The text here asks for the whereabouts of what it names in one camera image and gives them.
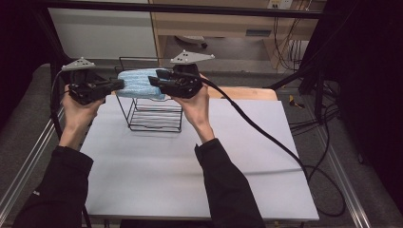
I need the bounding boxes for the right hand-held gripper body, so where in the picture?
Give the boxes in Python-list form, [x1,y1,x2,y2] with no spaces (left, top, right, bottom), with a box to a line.
[164,49,216,99]

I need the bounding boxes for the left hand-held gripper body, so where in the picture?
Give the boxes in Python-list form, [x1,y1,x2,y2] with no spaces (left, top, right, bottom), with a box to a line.
[61,56,108,105]

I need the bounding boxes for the blue striped towel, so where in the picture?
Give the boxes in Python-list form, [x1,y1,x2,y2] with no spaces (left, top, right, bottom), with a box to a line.
[116,67,167,101]

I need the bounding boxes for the black wire rack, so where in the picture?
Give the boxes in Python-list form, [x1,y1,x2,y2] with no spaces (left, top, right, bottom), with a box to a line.
[113,56,184,133]

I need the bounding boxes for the person's left hand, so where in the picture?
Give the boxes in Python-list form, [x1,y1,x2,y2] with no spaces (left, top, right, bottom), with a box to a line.
[61,84,106,129]

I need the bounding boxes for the person's right hand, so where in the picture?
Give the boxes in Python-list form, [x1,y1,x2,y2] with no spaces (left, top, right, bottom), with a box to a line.
[170,74,211,129]

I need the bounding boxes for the office chair base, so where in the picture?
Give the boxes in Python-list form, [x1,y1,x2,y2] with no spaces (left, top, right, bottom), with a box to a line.
[175,35,209,49]

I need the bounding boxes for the white cabinet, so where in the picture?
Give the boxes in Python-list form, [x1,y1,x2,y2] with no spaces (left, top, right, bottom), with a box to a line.
[48,8,158,60]

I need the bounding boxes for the wooden table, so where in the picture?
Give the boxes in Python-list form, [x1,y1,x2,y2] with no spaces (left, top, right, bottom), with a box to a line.
[205,85,279,102]

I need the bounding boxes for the wooden desk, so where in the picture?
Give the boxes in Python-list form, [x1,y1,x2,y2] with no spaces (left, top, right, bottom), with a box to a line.
[148,0,327,69]

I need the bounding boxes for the white table mat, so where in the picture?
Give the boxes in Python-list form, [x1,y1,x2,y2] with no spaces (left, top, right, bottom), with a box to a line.
[79,94,320,221]

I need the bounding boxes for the yellow black tape strip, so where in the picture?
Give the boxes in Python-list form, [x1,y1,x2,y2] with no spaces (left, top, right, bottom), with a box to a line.
[288,94,305,109]

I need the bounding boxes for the white power strip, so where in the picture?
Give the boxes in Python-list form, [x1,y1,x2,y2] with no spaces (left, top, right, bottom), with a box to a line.
[267,0,294,10]

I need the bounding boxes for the left hand-held gripper cable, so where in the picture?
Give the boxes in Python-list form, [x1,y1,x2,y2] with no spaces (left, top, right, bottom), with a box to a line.
[50,70,70,141]

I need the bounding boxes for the hand-held gripper cable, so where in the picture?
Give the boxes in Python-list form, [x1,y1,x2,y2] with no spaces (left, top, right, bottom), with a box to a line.
[189,75,347,219]
[50,70,70,141]

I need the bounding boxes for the right hand-held gripper cable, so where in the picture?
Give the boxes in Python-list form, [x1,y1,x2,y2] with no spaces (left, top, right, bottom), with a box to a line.
[189,75,347,219]

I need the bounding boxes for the aluminium rail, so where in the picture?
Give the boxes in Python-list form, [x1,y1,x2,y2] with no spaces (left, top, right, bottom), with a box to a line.
[0,104,66,217]
[315,126,372,228]

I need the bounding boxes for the black metal frame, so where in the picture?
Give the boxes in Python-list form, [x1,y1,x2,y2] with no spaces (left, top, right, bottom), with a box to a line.
[31,0,327,118]

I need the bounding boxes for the hanging cable bundle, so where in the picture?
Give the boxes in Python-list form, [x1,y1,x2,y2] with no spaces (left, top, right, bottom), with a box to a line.
[273,17,307,71]

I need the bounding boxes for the black floor cables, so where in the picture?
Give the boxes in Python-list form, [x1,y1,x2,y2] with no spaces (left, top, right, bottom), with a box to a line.
[289,79,341,136]

